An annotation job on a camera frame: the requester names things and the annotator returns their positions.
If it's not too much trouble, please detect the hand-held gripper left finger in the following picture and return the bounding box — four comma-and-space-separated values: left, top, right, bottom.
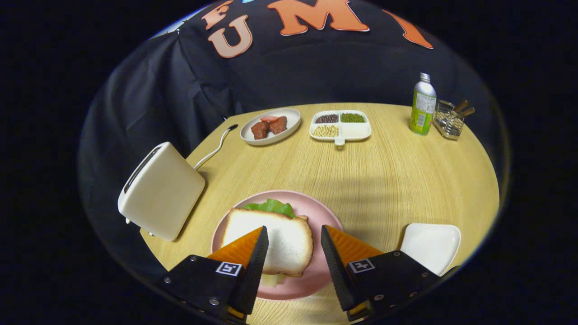
163, 226, 270, 323

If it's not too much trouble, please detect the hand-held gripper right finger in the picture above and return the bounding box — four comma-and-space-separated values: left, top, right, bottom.
321, 224, 445, 322

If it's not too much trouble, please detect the white bread slice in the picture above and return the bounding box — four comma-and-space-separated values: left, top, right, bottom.
220, 208, 314, 278

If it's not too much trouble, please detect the green lettuce leaf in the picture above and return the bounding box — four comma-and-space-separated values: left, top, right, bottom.
243, 199, 298, 288

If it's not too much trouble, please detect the pink round plate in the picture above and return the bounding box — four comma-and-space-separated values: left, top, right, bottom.
211, 190, 345, 301

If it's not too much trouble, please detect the white square plate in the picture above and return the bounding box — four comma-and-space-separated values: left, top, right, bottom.
400, 223, 461, 277

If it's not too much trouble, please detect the white toaster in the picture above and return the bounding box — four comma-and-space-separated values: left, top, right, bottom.
117, 141, 206, 242

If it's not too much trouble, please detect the white divided dish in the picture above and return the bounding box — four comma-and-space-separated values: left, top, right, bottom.
309, 110, 372, 146

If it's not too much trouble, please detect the white round plate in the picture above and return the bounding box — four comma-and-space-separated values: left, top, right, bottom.
240, 108, 302, 146

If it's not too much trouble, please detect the green metal bottle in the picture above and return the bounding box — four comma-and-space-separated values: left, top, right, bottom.
409, 72, 437, 136

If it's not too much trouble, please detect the black backdrop cloth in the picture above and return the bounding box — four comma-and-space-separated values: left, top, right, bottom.
79, 0, 502, 271

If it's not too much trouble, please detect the white toaster cable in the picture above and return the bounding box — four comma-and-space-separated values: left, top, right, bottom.
193, 124, 239, 171

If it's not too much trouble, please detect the metal wire cutlery holder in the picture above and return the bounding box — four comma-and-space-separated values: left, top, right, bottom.
433, 100, 466, 141

